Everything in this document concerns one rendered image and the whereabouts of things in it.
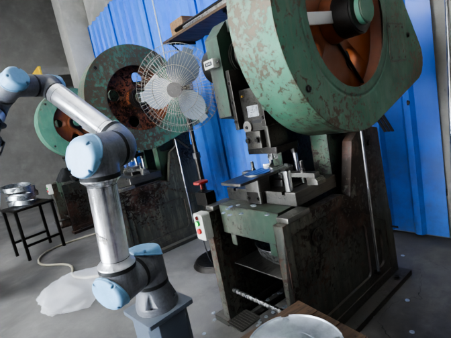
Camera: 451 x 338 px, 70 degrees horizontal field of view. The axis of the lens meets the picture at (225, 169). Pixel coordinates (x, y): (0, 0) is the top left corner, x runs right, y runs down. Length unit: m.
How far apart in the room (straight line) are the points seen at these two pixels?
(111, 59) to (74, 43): 3.93
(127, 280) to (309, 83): 0.82
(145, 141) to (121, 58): 0.65
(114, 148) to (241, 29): 0.52
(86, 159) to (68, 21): 5.80
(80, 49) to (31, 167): 2.72
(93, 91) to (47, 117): 1.71
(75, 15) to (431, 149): 5.88
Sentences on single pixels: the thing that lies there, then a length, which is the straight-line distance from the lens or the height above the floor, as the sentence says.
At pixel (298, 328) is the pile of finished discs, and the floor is 0.38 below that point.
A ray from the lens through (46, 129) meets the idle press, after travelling 4.19.
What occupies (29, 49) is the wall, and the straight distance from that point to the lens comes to 8.11.
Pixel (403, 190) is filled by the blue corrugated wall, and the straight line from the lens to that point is 2.57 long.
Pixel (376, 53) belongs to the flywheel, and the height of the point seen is 1.20.
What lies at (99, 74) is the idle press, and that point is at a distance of 2.60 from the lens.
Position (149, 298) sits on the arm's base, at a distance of 1.22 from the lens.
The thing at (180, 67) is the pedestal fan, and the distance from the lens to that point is 2.22.
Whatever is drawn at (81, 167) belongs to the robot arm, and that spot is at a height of 1.01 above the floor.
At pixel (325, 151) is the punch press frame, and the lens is 1.61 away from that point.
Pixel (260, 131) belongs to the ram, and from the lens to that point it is 1.46.
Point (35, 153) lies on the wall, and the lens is 7.76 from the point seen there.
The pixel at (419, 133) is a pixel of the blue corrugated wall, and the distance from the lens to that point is 2.44.
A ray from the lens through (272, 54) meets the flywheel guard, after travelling 1.00.
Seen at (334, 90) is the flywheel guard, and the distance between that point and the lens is 1.15.
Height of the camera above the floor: 1.07
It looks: 9 degrees down
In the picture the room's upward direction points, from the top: 11 degrees counter-clockwise
